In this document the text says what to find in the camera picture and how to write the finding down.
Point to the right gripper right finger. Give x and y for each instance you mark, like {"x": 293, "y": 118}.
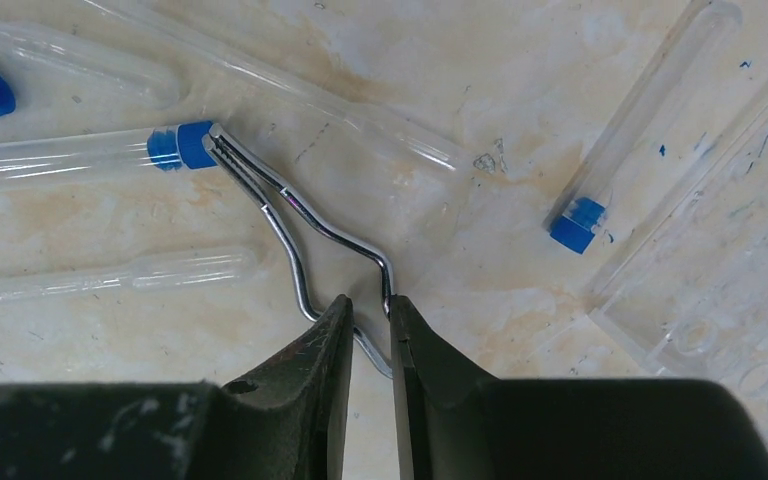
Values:
{"x": 442, "y": 402}

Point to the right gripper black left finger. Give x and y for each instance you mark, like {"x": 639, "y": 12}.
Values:
{"x": 284, "y": 419}

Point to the clear plastic tube rack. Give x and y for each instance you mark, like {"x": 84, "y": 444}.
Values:
{"x": 690, "y": 297}

